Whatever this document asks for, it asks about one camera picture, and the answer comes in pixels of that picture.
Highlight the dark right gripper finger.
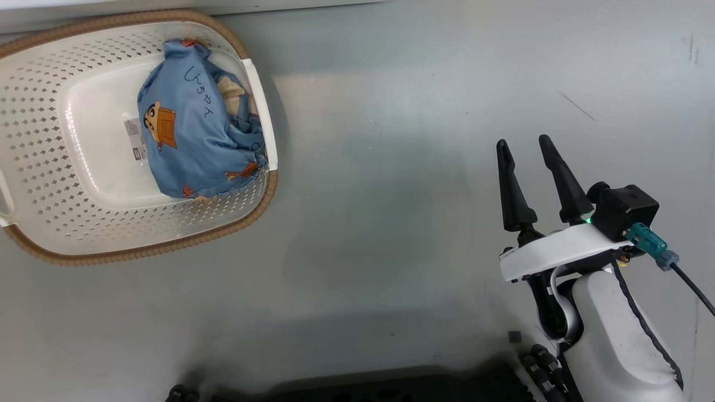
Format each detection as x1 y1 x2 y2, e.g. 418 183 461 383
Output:
538 135 595 226
496 139 539 233

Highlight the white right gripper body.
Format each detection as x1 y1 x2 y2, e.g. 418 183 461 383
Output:
498 223 635 283

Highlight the blue garment with handwritten text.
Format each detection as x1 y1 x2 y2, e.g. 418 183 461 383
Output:
137 38 269 201

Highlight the white basket bottom label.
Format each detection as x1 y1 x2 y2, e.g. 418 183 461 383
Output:
123 117 149 163

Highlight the cream perforated laundry basket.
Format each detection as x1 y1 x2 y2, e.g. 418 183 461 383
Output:
0 8 279 267

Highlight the white front-load washing machine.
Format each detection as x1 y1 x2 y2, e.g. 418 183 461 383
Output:
0 0 387 34

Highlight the teal plug right camera cable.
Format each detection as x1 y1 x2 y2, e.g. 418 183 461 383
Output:
626 222 715 317

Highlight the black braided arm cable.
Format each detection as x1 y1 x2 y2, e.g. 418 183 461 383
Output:
611 259 685 391

